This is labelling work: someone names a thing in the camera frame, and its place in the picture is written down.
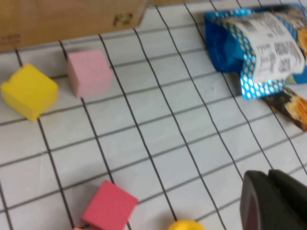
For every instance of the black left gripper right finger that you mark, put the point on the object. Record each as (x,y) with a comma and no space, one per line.
(295,198)

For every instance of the light pink foam cube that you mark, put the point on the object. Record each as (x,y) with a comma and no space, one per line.
(88,73)

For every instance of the yellow foam cube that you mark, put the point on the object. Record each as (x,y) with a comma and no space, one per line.
(28,92)

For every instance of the dark pink foam cube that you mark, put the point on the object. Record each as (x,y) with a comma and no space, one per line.
(109,207)

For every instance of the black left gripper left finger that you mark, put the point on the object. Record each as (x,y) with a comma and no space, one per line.
(261,203)

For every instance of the small brown snack packet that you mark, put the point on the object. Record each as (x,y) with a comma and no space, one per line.
(290,107)

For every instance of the cardboard box with F2 print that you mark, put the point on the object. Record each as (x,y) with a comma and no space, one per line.
(60,21)

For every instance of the orange foam block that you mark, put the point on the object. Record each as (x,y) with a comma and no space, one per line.
(76,228)

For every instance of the blue potato chip bag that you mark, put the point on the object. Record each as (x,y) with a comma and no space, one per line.
(239,48)

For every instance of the yellow round object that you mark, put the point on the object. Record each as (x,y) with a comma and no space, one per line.
(185,226)

